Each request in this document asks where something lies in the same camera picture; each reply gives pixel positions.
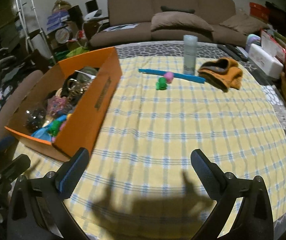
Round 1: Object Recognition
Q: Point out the frosted spray bottle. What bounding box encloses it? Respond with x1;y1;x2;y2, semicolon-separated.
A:
183;35;198;75

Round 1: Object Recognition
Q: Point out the bag of colourful hair bands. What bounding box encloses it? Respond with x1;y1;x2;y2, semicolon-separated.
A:
47;96;69;118

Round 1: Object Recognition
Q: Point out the orange knit hat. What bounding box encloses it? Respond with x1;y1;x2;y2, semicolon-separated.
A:
198;57;243;92

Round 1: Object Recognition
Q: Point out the light blue thread spool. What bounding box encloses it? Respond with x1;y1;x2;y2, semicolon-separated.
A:
31;127;52;142

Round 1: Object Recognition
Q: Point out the blue plastic comb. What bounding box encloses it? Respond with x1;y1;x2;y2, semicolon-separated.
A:
138;68;205;83

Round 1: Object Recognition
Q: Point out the green thread spool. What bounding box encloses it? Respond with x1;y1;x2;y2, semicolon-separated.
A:
155;77;167;90

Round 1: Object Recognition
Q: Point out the brown sofa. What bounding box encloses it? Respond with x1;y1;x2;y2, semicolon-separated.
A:
89;0;270;48

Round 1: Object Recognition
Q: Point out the black remote control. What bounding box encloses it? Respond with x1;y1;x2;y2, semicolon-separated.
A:
217;44;248;62

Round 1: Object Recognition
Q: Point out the white coat rack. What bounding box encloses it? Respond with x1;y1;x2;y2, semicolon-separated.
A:
14;0;56;64

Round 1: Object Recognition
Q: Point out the white tissue box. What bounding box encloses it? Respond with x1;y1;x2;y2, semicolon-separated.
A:
248;43;283;80

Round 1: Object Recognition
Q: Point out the purple round container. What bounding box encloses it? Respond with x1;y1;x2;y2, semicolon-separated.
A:
246;34;261;50

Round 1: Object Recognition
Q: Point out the orange cardboard box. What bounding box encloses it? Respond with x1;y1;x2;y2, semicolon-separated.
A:
5;47;122;161

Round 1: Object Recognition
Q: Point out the yellow plaid tablecloth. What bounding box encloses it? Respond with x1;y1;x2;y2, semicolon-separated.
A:
13;56;286;240

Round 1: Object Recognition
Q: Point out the black neck pillow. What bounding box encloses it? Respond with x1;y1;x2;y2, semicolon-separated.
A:
160;5;195;14

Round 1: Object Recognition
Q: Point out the pink thread spool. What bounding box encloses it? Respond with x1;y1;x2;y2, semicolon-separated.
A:
163;72;174;83

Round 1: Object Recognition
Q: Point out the brown sofa cushion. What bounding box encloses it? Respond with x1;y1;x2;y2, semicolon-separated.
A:
151;11;214;32

